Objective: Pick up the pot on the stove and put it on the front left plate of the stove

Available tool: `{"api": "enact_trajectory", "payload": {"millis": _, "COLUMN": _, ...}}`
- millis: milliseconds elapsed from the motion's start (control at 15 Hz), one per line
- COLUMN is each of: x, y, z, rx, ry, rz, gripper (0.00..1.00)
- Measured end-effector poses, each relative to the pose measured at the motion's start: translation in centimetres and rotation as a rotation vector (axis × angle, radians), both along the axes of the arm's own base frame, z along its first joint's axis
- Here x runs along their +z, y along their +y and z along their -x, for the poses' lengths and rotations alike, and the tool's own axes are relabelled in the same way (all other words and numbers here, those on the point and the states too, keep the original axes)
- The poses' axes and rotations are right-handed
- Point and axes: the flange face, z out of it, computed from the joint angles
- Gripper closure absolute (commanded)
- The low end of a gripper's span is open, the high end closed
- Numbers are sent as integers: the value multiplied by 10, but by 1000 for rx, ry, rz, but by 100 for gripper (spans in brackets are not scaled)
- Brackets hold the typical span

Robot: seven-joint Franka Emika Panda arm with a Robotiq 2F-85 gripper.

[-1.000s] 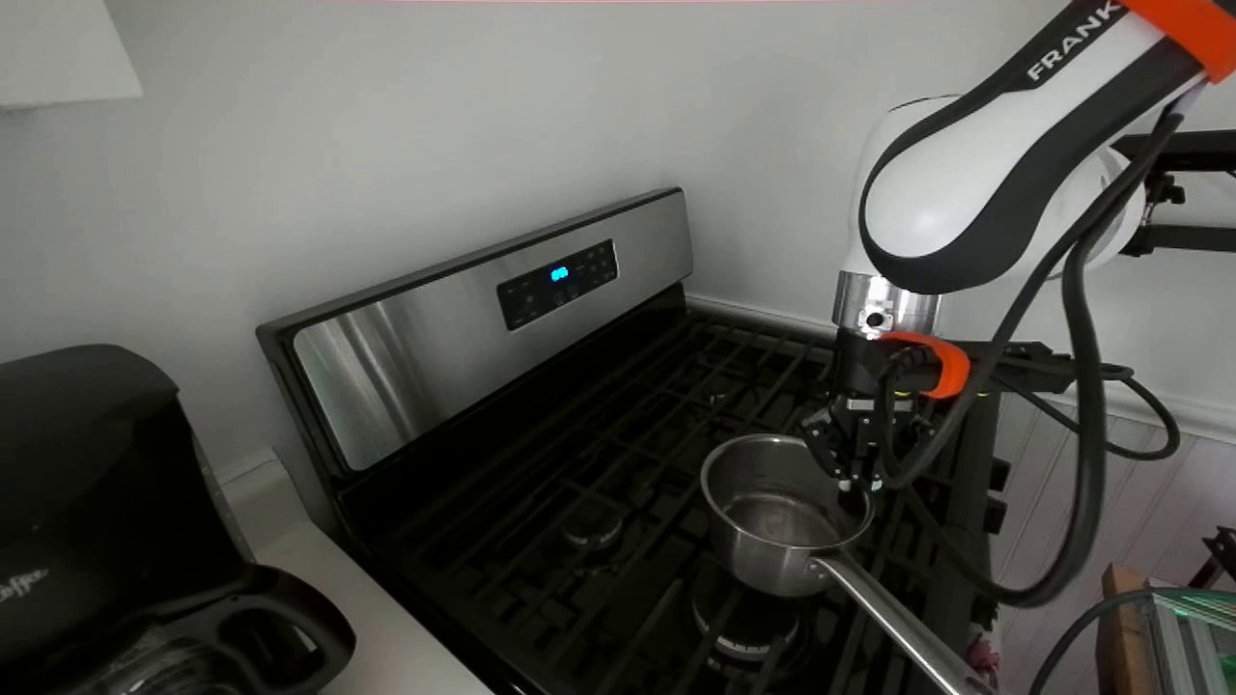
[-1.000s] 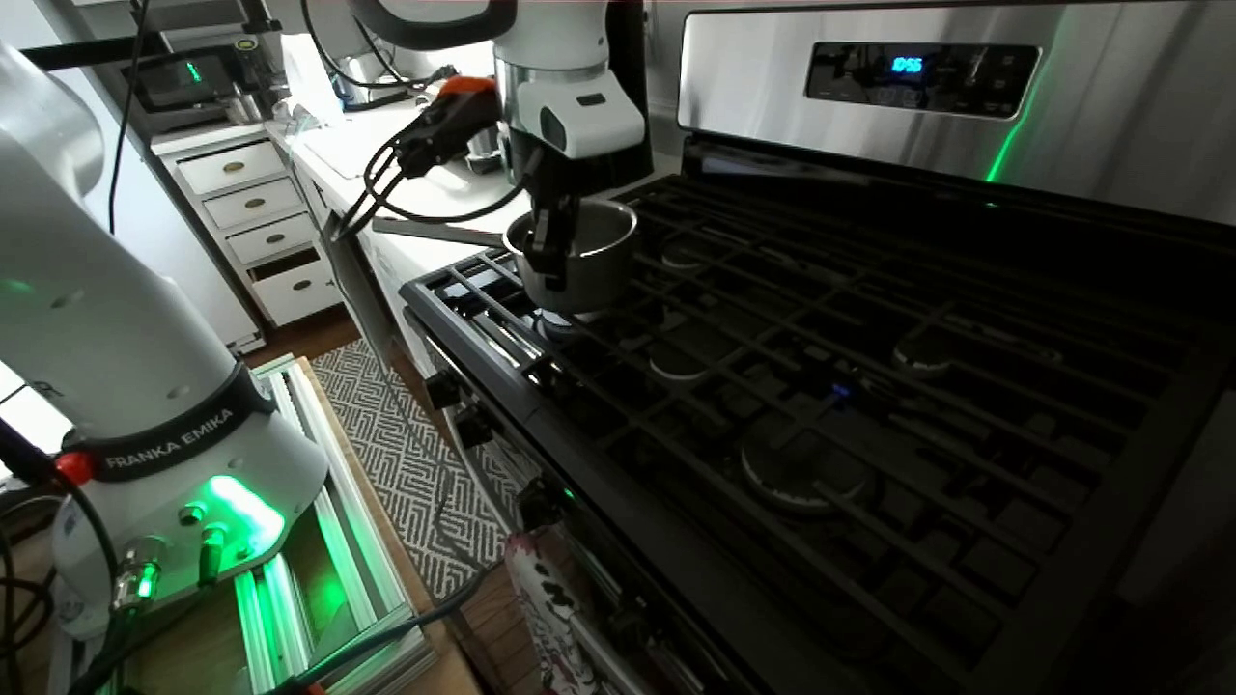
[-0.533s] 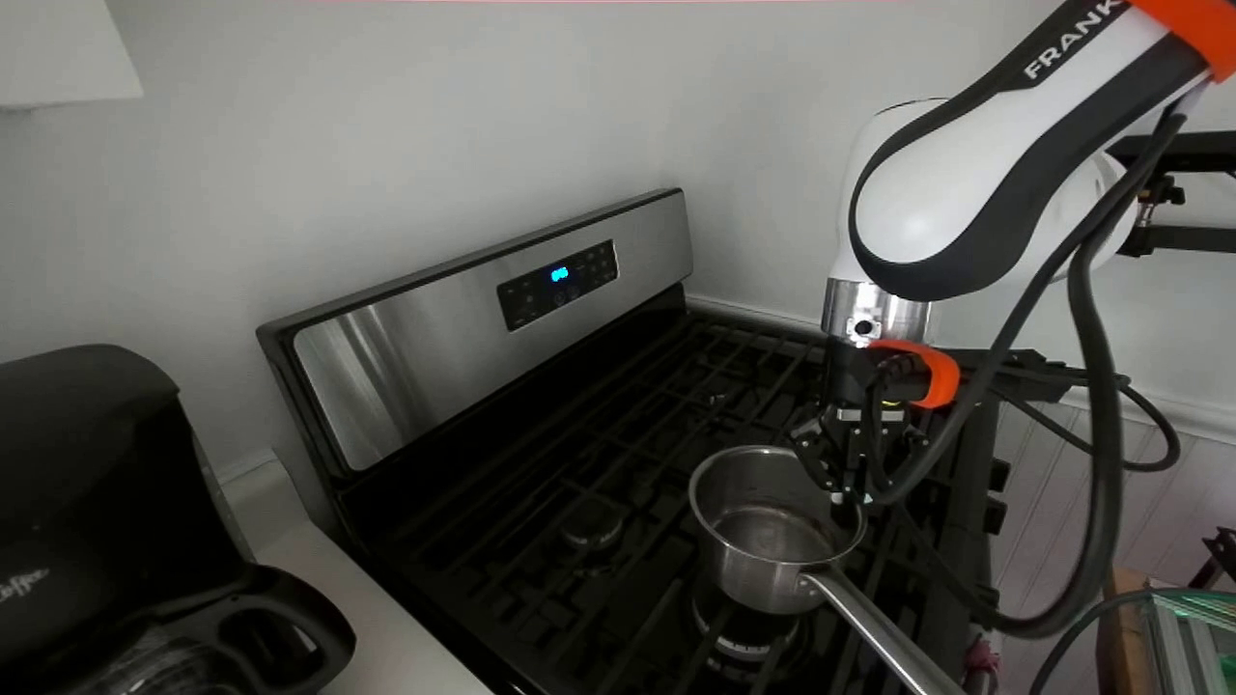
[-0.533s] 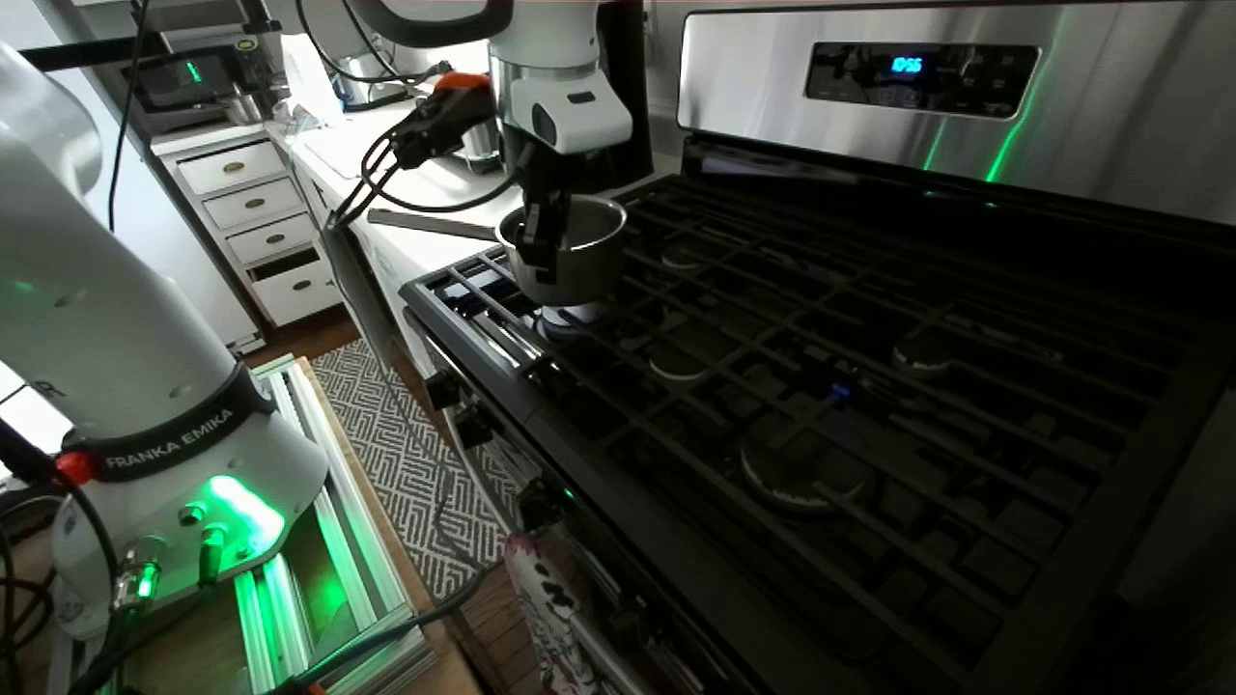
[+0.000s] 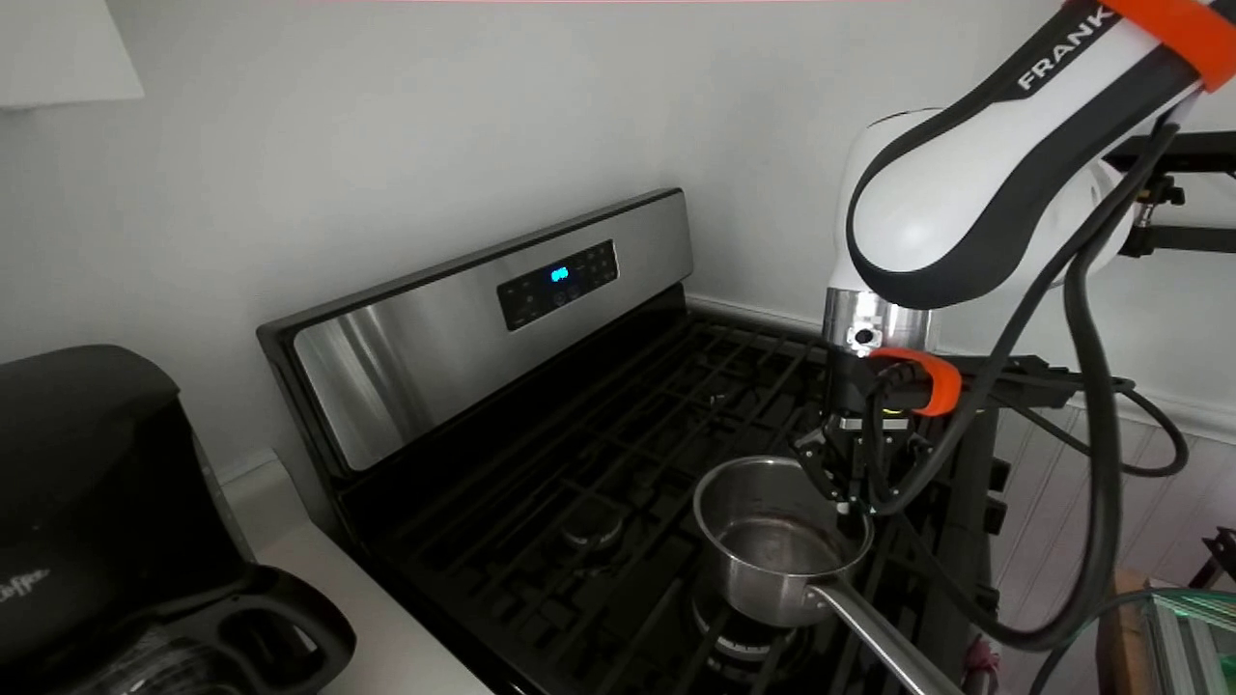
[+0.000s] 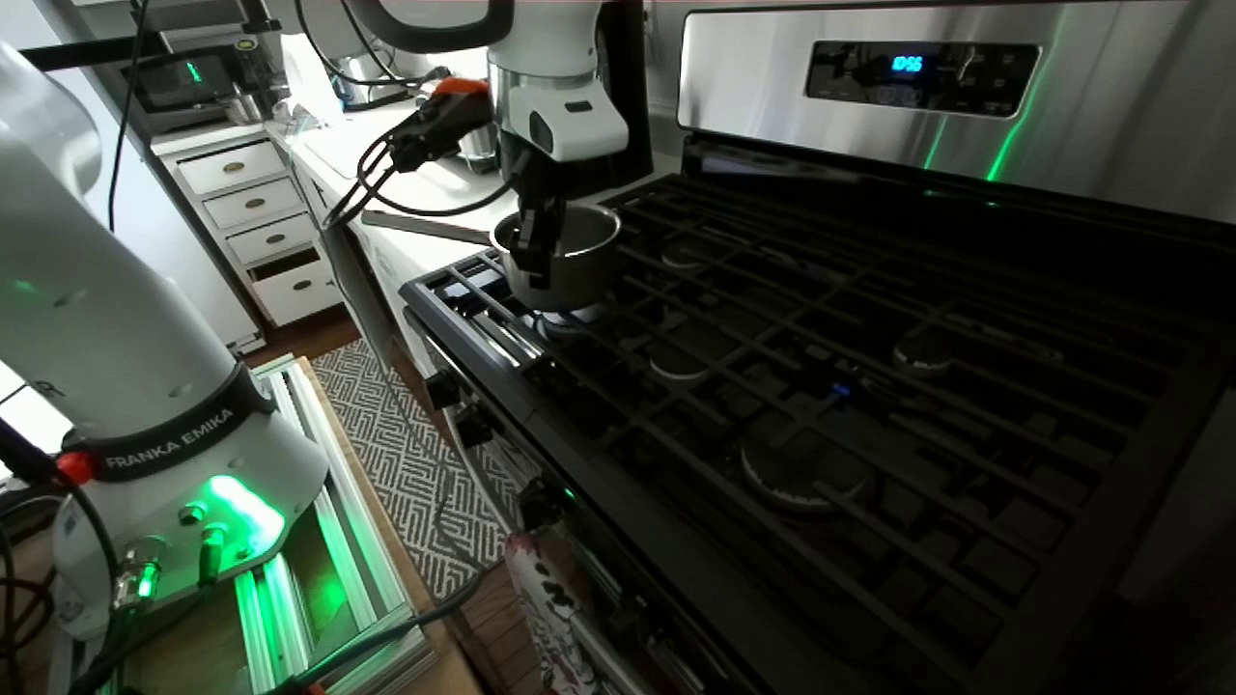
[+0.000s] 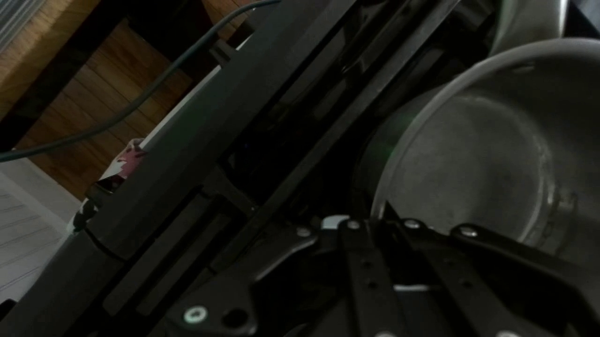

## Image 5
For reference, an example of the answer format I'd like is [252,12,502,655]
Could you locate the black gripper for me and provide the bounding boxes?
[792,352,934,522]

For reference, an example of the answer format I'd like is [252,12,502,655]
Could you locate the small steel saucepan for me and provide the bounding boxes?
[689,452,970,695]

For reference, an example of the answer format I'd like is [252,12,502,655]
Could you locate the stainless steel gas stove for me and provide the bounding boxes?
[256,184,1017,695]

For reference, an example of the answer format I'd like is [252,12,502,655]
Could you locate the black coffee maker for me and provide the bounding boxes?
[0,338,358,695]

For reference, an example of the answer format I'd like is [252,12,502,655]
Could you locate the orange wrist cable strap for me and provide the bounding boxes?
[868,342,970,419]

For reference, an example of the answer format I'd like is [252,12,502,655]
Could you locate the black bracket with clamp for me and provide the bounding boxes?
[1102,126,1236,257]

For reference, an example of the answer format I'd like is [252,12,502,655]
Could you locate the orange arm cable strap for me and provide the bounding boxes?
[1112,0,1236,93]

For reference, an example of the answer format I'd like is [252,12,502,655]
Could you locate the white wall cabinet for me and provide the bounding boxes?
[0,0,146,111]

